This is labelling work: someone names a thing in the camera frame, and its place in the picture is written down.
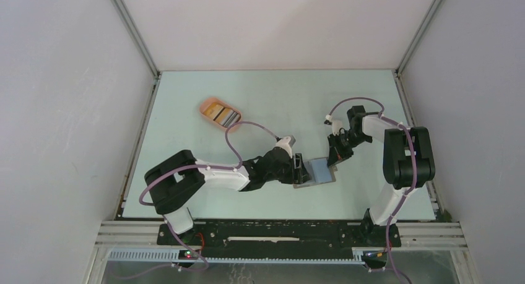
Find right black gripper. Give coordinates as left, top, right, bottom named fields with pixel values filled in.
left=327, top=130, right=371, bottom=167

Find grey card holder wallet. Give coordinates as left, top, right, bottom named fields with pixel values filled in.
left=293, top=157, right=336, bottom=189

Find pink oval tray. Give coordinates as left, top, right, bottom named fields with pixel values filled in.
left=199, top=97, right=243, bottom=131

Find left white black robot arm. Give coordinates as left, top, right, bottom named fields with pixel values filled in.
left=139, top=147, right=313, bottom=245

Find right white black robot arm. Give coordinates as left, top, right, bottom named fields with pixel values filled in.
left=324, top=105, right=435, bottom=246

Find yellow credit card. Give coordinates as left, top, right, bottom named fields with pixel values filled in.
left=203, top=102, right=224, bottom=120

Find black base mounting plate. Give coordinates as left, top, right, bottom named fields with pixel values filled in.
left=179, top=219, right=401, bottom=260

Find right controller board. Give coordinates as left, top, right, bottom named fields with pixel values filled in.
left=362, top=251, right=388, bottom=262

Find left controller board red led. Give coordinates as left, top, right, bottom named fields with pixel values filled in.
left=178, top=250, right=201, bottom=260

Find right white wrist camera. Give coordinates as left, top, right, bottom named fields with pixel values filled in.
left=324, top=114, right=345, bottom=136

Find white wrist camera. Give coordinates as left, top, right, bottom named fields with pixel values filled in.
left=324, top=114, right=345, bottom=136
left=275, top=136, right=296, bottom=158

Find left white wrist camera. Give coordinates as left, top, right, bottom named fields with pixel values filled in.
left=275, top=136, right=296, bottom=158

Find white cable duct strip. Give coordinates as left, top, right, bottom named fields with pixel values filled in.
left=107, top=249, right=366, bottom=265

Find aluminium frame rail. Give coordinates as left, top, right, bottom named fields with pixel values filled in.
left=95, top=221, right=468, bottom=251

